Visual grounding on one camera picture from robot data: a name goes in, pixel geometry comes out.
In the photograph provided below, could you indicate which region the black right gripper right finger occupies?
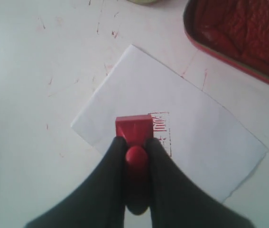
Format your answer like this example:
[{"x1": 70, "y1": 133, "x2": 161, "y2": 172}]
[{"x1": 146, "y1": 138, "x2": 254, "y2": 228}]

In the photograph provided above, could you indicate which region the white paper sheet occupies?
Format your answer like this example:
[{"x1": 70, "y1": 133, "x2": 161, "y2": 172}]
[{"x1": 71, "y1": 45, "x2": 268, "y2": 202}]

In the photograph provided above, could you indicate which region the red rubber stamp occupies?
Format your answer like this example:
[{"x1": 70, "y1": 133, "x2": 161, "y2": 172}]
[{"x1": 115, "y1": 114, "x2": 154, "y2": 190}]

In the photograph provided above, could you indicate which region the red ink pad tin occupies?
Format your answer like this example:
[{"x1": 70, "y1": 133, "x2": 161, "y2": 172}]
[{"x1": 183, "y1": 0, "x2": 269, "y2": 84}]

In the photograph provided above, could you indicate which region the gold tin lid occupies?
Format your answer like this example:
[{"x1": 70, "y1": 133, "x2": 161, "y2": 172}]
[{"x1": 128, "y1": 0, "x2": 158, "y2": 5}]

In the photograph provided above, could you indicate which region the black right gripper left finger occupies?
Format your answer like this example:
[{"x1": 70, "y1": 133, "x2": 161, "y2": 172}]
[{"x1": 26, "y1": 137, "x2": 128, "y2": 228}]

